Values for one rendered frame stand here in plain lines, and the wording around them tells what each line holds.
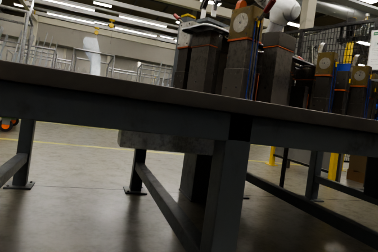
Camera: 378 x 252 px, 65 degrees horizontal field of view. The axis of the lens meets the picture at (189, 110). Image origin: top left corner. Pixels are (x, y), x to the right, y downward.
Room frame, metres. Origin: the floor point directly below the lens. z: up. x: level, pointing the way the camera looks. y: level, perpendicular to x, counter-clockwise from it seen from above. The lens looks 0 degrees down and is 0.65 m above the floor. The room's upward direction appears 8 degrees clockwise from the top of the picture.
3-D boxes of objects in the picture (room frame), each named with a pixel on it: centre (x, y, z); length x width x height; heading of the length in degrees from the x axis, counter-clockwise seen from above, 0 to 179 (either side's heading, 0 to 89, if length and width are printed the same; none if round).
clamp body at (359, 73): (1.73, -0.98, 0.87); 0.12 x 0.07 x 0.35; 38
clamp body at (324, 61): (1.54, -0.69, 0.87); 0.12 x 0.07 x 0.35; 38
